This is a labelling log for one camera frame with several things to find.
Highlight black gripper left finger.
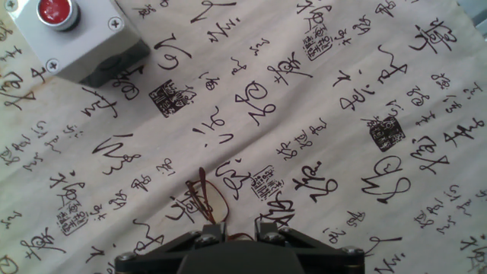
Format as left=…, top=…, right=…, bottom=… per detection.
left=115, top=222, right=228, bottom=274

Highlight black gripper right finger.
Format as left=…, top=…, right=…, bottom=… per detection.
left=254, top=221, right=365, bottom=274

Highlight brown thin-frame glasses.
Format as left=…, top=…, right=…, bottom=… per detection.
left=185, top=166, right=254, bottom=243

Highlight beige calligraphy print tablecloth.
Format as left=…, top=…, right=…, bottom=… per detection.
left=0, top=0, right=487, bottom=274

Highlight grey box flat red button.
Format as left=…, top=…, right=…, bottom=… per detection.
left=3, top=0, right=151, bottom=89

